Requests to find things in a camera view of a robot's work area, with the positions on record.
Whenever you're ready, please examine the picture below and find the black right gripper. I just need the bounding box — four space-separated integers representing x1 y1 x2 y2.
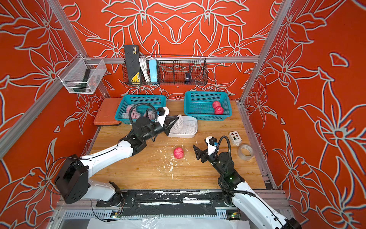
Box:
193 140 226 178

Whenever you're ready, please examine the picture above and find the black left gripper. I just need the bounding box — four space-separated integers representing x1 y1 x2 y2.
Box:
142 117 179 144

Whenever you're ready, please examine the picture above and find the white foam net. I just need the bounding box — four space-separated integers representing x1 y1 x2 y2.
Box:
170 114 184 134
182 121 196 135

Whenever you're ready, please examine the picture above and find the red apple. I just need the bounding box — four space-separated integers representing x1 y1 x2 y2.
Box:
212 101 221 109
214 106 225 115

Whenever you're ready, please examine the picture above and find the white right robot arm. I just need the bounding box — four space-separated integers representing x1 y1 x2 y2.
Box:
193 146 302 229

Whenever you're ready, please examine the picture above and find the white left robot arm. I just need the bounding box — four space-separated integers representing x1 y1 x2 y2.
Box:
54 105 179 207

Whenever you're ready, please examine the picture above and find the orange foam pad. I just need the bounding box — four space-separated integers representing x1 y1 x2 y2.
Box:
93 98 122 127

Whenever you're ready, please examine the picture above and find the white plastic tray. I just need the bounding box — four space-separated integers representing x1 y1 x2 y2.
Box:
168 115 198 138

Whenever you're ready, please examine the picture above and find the teal right plastic basket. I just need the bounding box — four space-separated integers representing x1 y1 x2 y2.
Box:
184 91 232 121

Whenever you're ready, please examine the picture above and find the teal plastic basket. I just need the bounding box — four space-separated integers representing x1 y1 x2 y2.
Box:
184 91 232 121
114 94 167 126

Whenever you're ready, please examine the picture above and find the white button control box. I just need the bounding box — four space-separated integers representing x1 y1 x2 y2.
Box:
228 131 242 146

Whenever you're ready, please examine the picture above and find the clear tape roll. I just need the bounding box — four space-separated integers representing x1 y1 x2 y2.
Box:
237 144 254 161

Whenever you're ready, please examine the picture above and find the teal left plastic basket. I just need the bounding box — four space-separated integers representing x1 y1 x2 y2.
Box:
114 94 167 126

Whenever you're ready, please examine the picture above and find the light blue box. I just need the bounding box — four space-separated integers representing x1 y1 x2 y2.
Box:
149 59 158 84

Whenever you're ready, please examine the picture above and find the black rectangular device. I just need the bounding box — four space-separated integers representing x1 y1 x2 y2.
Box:
124 45 141 85

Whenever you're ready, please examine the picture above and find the dark tool in clear box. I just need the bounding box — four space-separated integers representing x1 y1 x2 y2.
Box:
73 68 91 93

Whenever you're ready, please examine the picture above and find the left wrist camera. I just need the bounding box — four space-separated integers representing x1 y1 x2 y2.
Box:
157 106 170 127

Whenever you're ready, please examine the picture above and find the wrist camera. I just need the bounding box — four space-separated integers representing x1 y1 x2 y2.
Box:
157 106 170 127
205 136 219 156

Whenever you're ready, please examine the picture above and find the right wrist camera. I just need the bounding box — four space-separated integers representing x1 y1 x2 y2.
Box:
205 136 219 156

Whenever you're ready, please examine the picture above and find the black wire wall basket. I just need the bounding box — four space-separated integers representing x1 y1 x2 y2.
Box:
122 55 208 86

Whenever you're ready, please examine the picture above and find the white coiled cable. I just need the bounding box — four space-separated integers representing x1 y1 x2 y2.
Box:
138 56 152 83

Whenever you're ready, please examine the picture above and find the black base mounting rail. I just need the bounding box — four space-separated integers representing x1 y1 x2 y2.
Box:
95 189 241 219

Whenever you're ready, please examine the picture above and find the clear acrylic wall box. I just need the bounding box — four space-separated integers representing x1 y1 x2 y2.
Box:
57 53 107 94

